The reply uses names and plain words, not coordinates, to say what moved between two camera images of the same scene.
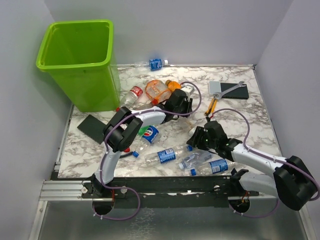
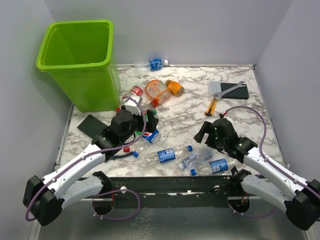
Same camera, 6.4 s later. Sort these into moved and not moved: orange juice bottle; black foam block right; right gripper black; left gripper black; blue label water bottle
Moved: left gripper black; right gripper black
Not moved: black foam block right; blue label water bottle; orange juice bottle
